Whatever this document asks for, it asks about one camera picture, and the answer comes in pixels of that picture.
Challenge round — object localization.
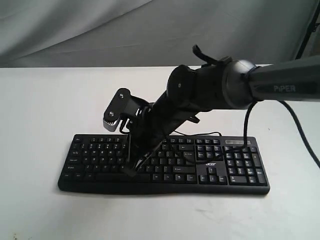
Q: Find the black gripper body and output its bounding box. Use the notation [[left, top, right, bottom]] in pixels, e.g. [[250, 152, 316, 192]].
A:
[[126, 93, 200, 160]]

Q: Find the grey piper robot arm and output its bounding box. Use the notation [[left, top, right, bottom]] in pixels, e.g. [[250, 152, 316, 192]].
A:
[[124, 45, 320, 177]]

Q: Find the black tripod light stand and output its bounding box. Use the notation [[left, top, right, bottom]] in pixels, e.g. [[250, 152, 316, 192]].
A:
[[294, 0, 320, 60]]

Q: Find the grey backdrop cloth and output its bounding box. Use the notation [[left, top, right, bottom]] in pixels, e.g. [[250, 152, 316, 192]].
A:
[[0, 0, 318, 68]]

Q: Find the black acer keyboard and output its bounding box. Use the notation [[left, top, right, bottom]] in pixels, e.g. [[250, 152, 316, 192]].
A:
[[58, 134, 270, 195]]

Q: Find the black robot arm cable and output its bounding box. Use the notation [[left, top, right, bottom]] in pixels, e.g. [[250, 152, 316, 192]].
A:
[[219, 99, 320, 168]]

